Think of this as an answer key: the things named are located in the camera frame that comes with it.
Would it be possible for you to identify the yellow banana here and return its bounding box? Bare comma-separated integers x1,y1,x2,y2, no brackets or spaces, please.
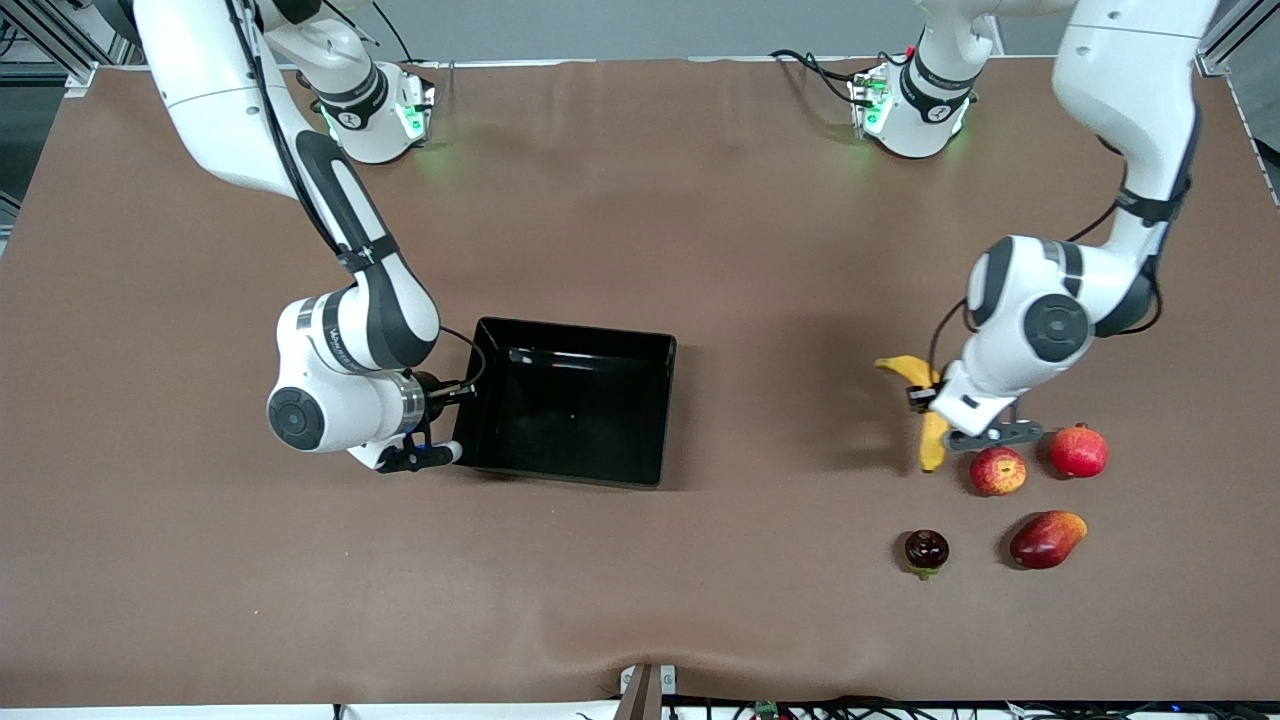
875,355,951,473

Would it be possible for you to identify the black rectangular plastic box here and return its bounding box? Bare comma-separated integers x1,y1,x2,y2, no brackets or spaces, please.
449,316,679,490

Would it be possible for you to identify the red pomegranate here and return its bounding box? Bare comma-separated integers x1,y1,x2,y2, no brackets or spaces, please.
1048,422,1110,480

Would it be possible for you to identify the black left base cable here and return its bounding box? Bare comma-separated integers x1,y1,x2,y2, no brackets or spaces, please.
768,48,873,107

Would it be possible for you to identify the black base cable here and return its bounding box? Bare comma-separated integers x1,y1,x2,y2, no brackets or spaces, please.
768,48,873,107
372,0,456,69

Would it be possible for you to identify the dark purple mangosteen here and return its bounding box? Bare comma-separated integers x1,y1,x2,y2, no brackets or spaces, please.
904,530,950,581

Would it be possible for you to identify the brown table cloth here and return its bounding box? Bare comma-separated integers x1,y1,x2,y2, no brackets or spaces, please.
0,55,1280,706

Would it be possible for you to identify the black right base cable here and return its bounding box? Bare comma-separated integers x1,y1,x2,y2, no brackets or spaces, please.
372,0,456,69

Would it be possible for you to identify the aluminium frame post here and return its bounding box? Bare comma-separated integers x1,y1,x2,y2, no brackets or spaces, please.
0,0,141,97
1195,0,1280,78

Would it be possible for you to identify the red yellow mango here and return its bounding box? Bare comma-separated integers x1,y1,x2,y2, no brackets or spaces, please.
1009,510,1088,570

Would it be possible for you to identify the red yellow apple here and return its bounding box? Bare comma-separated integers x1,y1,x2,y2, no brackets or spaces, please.
968,446,1028,497

